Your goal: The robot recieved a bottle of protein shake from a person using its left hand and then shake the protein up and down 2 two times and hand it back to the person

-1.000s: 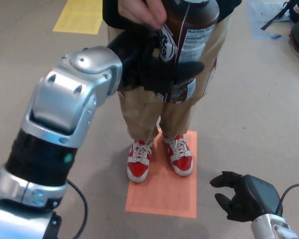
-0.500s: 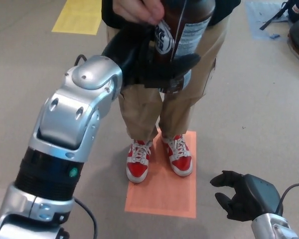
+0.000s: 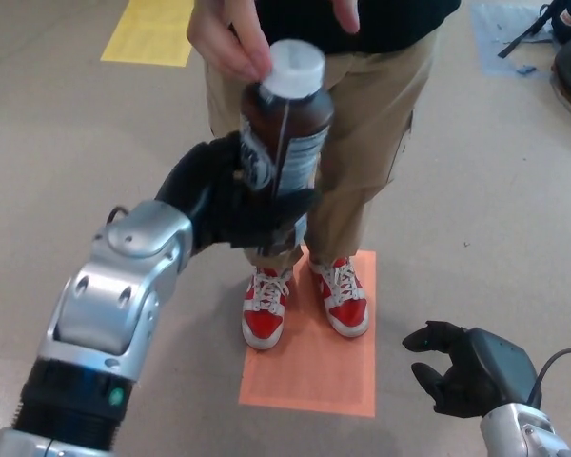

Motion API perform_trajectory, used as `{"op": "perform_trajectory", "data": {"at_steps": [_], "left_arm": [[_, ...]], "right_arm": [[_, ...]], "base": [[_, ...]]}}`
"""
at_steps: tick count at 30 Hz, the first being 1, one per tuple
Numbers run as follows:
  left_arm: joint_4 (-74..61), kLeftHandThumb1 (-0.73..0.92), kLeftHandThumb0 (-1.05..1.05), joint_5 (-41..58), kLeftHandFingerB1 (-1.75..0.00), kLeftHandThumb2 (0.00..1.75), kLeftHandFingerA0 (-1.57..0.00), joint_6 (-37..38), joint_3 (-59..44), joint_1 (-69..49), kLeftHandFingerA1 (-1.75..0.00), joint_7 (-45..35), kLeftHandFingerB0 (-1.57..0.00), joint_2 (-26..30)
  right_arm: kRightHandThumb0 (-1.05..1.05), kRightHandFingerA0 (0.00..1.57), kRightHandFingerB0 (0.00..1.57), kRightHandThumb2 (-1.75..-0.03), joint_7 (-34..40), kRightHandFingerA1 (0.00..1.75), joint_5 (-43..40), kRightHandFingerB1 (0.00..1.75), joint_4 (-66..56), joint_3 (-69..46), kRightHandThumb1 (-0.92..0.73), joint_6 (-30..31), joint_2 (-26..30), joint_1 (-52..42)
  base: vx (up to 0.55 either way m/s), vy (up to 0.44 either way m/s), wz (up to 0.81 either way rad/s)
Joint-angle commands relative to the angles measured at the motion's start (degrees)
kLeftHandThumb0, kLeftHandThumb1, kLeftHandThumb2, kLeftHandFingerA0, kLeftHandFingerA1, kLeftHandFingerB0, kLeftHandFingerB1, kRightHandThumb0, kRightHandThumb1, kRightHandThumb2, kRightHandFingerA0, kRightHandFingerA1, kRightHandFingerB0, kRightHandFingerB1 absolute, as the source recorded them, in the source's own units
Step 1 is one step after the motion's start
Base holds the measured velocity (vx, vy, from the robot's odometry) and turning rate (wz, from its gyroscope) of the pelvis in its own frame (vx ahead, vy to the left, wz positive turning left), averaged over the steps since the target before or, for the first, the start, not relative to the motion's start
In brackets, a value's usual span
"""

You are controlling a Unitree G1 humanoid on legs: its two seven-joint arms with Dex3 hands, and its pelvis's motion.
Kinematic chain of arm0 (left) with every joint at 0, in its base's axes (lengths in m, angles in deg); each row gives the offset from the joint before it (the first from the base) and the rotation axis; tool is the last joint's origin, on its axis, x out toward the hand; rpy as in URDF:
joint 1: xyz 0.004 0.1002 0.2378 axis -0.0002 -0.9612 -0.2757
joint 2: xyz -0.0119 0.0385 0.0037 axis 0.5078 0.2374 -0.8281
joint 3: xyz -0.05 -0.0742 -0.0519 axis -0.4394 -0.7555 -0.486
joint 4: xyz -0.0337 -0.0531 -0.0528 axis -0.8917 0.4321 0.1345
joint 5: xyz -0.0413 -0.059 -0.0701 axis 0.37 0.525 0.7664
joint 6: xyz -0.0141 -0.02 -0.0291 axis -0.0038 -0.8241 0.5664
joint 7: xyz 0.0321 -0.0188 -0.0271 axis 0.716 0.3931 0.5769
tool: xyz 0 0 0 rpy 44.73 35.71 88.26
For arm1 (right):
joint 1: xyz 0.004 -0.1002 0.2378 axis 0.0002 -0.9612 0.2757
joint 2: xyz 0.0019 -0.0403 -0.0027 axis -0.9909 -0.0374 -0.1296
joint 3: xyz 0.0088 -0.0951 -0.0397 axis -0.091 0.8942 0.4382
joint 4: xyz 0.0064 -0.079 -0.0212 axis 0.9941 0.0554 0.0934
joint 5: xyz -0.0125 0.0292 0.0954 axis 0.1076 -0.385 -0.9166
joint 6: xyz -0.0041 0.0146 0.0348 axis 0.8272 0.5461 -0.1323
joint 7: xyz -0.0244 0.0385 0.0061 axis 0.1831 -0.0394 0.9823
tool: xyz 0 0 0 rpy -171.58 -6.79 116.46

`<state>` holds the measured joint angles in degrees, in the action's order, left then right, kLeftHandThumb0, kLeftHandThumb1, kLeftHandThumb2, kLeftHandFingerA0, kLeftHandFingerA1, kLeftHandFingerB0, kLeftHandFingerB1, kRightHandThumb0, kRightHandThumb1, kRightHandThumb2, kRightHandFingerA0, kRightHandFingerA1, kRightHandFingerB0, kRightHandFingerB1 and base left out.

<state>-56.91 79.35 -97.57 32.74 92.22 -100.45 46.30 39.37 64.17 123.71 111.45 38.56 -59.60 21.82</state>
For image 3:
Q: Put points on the dark blue backpack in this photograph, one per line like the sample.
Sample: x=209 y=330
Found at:
x=566 y=24

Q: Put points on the person's right hand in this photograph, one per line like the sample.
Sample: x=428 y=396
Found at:
x=223 y=33

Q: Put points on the khaki cargo trousers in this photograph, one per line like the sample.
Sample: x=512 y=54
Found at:
x=371 y=119

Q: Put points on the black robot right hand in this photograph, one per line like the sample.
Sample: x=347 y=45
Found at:
x=490 y=371

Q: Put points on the orange floor mat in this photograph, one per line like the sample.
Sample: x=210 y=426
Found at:
x=309 y=381

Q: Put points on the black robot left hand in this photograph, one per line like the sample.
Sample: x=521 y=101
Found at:
x=209 y=190

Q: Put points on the light blue floor sheet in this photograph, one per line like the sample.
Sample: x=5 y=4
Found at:
x=490 y=38

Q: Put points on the brown protein shake bottle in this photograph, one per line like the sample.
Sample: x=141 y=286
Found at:
x=304 y=124

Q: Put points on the person's left hand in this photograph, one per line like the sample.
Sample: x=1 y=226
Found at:
x=348 y=12

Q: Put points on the red white left sneaker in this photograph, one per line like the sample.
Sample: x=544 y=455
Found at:
x=345 y=314

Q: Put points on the red white sneaker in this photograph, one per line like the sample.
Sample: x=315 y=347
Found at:
x=264 y=323
x=345 y=314

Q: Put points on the yellow floor mat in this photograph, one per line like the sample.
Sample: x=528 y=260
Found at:
x=147 y=35

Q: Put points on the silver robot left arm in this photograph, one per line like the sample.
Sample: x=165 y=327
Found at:
x=104 y=295

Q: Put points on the blue tape scrap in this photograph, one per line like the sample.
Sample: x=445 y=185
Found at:
x=524 y=71

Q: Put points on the black shirt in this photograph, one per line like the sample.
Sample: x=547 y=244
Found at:
x=399 y=24

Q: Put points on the red white right sneaker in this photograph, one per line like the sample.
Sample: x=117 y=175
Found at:
x=264 y=323

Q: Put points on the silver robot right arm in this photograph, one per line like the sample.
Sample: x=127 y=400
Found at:
x=523 y=433

